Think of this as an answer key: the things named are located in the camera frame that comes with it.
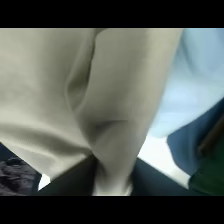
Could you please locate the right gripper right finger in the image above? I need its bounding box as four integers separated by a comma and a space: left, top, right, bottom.
130, 157, 201, 197

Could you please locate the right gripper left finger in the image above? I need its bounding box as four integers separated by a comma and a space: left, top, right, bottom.
38, 154, 99, 197

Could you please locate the beige garment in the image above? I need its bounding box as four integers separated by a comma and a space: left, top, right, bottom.
0, 28, 185, 197

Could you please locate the green garment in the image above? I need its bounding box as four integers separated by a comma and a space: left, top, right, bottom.
187, 128, 224, 197

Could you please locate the dark grey garment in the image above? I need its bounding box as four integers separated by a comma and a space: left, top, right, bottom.
0, 142, 43, 197

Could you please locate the light blue garment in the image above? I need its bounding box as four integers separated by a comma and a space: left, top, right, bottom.
146, 28, 224, 139

